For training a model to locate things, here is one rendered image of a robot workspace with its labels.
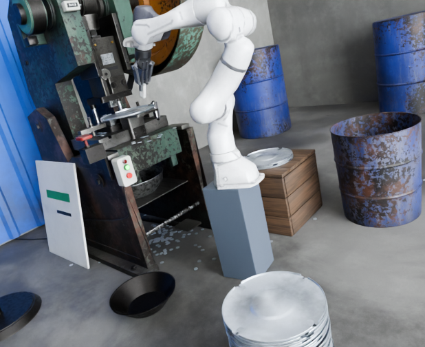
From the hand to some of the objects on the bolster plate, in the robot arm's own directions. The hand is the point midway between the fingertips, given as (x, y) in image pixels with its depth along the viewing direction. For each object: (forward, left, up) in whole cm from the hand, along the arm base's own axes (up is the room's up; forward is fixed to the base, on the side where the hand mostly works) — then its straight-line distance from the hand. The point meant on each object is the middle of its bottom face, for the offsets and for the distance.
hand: (142, 90), depth 183 cm
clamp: (+33, +11, -18) cm, 39 cm away
